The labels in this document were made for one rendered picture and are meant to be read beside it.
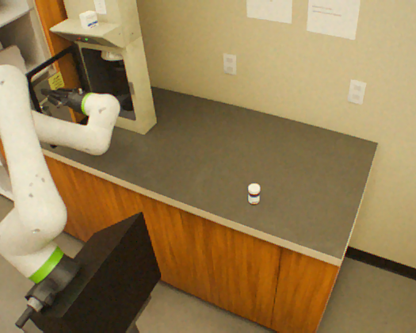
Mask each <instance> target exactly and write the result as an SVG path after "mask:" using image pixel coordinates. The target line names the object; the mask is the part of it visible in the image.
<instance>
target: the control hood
mask: <svg viewBox="0 0 416 333"><path fill-rule="evenodd" d="M50 30H51V32H53V33H56V34H57V35H60V34H63V35H68V36H69V35H71V36H81V37H85V38H87V37H89V38H91V39H93V40H95V41H97V42H98V43H100V44H103V46H107V47H114V48H124V47H125V46H126V45H125V42H124V36H123V35H124V34H123V29H122V27H121V24H119V25H118V24H113V23H105V22H100V21H99V22H98V26H97V27H96V28H93V29H90V30H87V29H84V28H82V24H81V20H75V19H67V20H65V21H63V22H61V23H59V24H57V25H56V26H54V27H52V28H50ZM60 36H61V37H63V38H65V39H67V40H69V39H68V38H66V37H64V36H62V35H60ZM71 41H72V40H71Z"/></svg>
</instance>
